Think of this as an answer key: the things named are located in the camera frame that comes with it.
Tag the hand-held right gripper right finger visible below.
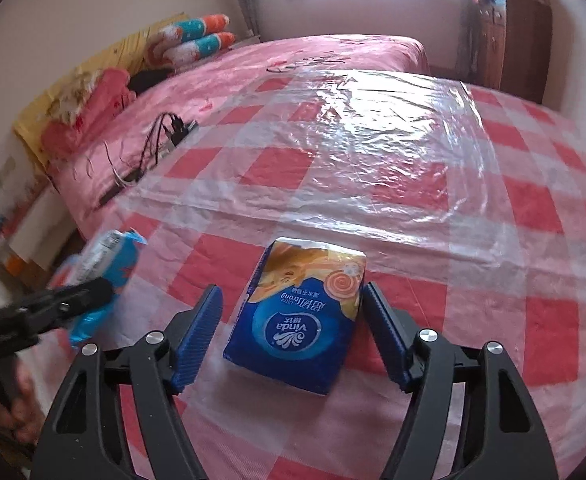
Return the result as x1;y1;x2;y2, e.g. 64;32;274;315
361;281;560;480

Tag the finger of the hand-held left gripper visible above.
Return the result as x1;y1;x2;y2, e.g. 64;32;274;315
10;277;116;333

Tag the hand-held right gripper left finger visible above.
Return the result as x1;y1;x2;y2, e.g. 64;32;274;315
29;283;224;480

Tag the blue wet wipes pack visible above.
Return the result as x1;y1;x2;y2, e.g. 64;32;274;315
50;229;148;348

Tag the blue tissue pack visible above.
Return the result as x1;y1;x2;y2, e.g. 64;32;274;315
222;237;368;396

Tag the person's left hand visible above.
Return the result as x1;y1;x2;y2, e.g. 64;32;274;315
0;362;44;446

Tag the white storage box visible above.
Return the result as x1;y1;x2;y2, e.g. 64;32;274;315
10;187;81;266

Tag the black power bank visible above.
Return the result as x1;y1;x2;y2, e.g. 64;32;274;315
97;170;144;207

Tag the white power strip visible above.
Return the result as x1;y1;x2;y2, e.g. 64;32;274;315
155;137;181;162

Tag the black power adapter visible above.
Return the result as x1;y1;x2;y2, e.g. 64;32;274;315
165;114;196;141

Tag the floral pillow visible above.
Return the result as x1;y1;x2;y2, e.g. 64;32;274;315
48;67;106;126

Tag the folded pink blanket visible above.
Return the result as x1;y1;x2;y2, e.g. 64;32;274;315
40;67;136;161

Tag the black cloth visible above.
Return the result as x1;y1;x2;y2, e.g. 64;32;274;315
129;67;174;95

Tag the yellow headboard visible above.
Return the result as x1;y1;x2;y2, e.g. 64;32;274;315
13;11;186;171

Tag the pink bed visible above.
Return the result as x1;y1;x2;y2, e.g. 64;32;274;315
38;35;431;241

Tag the cartoon print pillow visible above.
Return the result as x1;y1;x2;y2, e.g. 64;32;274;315
148;12;231;43
160;31;237;67

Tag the brown wooden cabinet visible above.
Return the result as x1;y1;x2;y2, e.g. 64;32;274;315
470;0;554;106

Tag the grey curtain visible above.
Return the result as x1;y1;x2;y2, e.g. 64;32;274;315
221;0;264;43

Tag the white cable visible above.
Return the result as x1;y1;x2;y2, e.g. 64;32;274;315
85;140;138;188

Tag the power strip with cables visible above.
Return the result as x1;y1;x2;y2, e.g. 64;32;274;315
118;112;179;186

